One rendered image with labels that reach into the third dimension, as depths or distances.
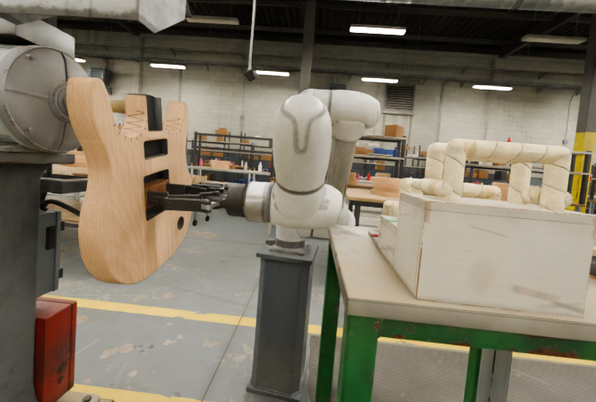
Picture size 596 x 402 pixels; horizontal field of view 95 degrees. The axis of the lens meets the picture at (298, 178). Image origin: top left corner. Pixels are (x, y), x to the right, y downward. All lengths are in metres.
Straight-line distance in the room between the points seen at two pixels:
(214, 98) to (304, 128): 12.30
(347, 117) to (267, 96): 11.18
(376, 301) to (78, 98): 0.58
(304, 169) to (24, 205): 0.82
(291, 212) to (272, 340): 1.07
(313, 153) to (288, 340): 1.19
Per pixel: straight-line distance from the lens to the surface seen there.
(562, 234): 0.63
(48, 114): 0.88
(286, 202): 0.55
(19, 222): 1.07
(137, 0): 0.67
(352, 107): 1.03
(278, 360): 1.61
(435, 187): 0.54
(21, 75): 0.86
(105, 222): 0.58
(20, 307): 1.15
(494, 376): 1.19
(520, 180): 0.69
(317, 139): 0.47
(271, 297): 1.46
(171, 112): 0.81
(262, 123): 11.99
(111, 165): 0.58
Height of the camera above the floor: 1.14
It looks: 3 degrees down
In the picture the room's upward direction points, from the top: 5 degrees clockwise
